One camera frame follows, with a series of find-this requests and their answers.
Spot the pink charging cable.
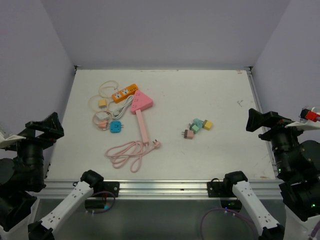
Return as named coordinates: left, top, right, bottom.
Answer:
left=92, top=110, right=111, bottom=127

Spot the yellow charging cable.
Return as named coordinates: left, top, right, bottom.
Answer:
left=88, top=80, right=120, bottom=113

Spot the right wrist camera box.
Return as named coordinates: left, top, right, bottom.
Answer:
left=285, top=106, right=320, bottom=131

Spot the brown-pink plug block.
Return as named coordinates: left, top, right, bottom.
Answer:
left=181, top=129, right=194, bottom=140

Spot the aluminium front rail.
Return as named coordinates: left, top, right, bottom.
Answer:
left=34, top=179, right=282, bottom=200

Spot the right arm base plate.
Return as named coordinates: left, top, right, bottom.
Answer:
left=206, top=178, right=240, bottom=198

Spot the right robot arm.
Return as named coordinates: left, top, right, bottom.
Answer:
left=222, top=107, right=320, bottom=240

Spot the long pink power strip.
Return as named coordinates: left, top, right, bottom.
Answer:
left=135, top=109, right=149, bottom=146

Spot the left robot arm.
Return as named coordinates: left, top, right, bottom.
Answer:
left=0, top=112, right=104, bottom=240

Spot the aluminium rail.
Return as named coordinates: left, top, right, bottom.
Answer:
left=34, top=179, right=282, bottom=200
left=244, top=66, right=283, bottom=180

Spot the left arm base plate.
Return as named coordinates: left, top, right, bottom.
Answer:
left=94, top=181, right=120, bottom=198

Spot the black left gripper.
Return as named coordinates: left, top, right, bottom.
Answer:
left=3, top=111, right=64, bottom=187

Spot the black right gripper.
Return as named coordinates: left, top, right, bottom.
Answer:
left=246, top=106, right=314, bottom=175

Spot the pink triangular power strip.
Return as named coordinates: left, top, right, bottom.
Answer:
left=130, top=90, right=154, bottom=115

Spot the pink power strip cord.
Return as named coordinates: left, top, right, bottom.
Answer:
left=104, top=138, right=163, bottom=173

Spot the blue square adapter plug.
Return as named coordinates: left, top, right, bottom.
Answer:
left=109, top=120, right=123, bottom=134

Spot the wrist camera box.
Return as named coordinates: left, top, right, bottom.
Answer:
left=285, top=106, right=320, bottom=131
left=0, top=128, right=26, bottom=149

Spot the pink charger plug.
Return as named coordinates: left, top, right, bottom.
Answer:
left=97, top=120, right=108, bottom=130

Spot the orange power strip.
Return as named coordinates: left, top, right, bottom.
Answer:
left=111, top=83, right=139, bottom=104

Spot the teal plug block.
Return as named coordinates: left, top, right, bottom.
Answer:
left=193, top=118, right=204, bottom=128

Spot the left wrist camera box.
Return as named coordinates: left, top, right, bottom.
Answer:
left=0, top=128, right=26, bottom=149

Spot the aluminium right side rail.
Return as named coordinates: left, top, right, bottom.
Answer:
left=244, top=66, right=283, bottom=180

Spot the yellow plug block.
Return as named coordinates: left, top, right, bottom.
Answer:
left=202, top=120, right=213, bottom=130

